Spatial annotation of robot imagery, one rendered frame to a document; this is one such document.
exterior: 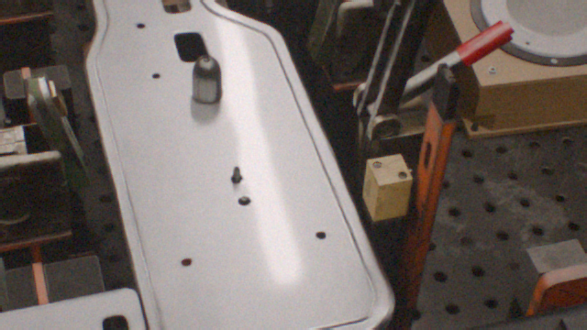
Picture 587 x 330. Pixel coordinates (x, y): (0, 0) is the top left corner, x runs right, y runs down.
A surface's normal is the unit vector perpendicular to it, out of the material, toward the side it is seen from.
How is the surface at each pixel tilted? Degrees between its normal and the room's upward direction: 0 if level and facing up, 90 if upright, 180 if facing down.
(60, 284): 0
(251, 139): 0
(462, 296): 0
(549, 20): 92
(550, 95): 90
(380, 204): 90
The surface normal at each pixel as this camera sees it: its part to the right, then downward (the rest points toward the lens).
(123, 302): 0.04, -0.68
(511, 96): 0.21, 0.73
